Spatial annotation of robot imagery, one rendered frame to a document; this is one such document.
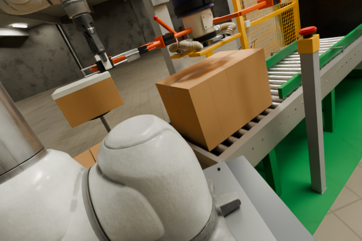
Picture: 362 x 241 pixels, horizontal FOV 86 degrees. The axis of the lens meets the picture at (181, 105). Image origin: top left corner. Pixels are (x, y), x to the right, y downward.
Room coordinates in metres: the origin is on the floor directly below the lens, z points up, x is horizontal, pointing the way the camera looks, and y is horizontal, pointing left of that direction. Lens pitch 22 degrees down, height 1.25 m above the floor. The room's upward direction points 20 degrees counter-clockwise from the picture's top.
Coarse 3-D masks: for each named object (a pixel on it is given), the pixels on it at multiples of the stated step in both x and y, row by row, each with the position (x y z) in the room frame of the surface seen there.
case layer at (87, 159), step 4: (100, 144) 1.54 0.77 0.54; (92, 148) 1.51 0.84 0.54; (96, 148) 1.48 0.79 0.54; (84, 152) 1.49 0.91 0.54; (88, 152) 1.47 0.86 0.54; (92, 152) 1.44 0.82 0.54; (96, 152) 1.41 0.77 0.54; (76, 156) 1.48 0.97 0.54; (80, 156) 1.45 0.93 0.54; (84, 156) 1.43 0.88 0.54; (88, 156) 1.40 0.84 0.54; (92, 156) 1.38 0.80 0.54; (76, 160) 1.40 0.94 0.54; (80, 160) 1.38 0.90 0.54; (84, 160) 1.36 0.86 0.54; (88, 160) 1.33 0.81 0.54; (92, 160) 1.31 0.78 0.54; (96, 160) 1.29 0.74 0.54; (84, 164) 1.30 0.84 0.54; (88, 164) 1.28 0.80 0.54; (92, 164) 1.26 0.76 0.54
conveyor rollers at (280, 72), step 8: (320, 40) 2.18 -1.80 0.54; (328, 40) 2.04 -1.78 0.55; (336, 40) 1.97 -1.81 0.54; (320, 48) 1.89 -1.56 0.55; (328, 48) 1.82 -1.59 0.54; (288, 56) 2.01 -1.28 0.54; (296, 56) 1.93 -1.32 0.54; (280, 64) 1.91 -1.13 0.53; (288, 64) 1.83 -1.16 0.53; (296, 64) 1.76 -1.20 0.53; (272, 72) 1.73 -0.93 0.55; (280, 72) 1.66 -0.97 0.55; (288, 72) 1.59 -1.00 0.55; (296, 72) 1.53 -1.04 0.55; (272, 80) 1.55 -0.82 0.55; (280, 80) 1.49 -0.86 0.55; (272, 88) 1.44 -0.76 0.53; (296, 88) 1.28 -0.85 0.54; (272, 96) 1.28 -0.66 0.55; (288, 96) 1.24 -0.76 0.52; (272, 104) 1.18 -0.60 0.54; (264, 112) 1.13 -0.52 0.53; (256, 120) 1.09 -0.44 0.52; (248, 128) 1.05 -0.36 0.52; (232, 136) 0.99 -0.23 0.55; (240, 136) 1.00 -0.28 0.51
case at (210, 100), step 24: (192, 72) 1.20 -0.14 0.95; (216, 72) 1.02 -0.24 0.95; (240, 72) 1.07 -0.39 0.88; (264, 72) 1.16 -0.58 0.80; (168, 96) 1.16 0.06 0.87; (192, 96) 0.92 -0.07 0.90; (216, 96) 0.98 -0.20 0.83; (240, 96) 1.05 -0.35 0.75; (264, 96) 1.14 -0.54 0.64; (192, 120) 0.97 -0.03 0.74; (216, 120) 0.96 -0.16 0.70; (240, 120) 1.04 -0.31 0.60; (216, 144) 0.94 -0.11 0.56
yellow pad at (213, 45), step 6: (228, 36) 1.16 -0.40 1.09; (234, 36) 1.14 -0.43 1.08; (240, 36) 1.17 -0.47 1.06; (204, 42) 1.09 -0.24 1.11; (216, 42) 1.09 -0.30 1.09; (222, 42) 1.09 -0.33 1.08; (204, 48) 1.04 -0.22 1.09; (210, 48) 1.04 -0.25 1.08; (192, 54) 1.06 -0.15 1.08; (198, 54) 1.01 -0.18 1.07
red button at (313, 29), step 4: (304, 28) 0.90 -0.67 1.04; (308, 28) 0.87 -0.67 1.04; (312, 28) 0.85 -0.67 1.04; (316, 28) 0.85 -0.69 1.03; (300, 32) 0.88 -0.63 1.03; (304, 32) 0.86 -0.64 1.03; (308, 32) 0.85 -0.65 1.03; (312, 32) 0.85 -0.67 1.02; (304, 36) 0.87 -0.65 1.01; (308, 36) 0.86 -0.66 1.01; (312, 36) 0.86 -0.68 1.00
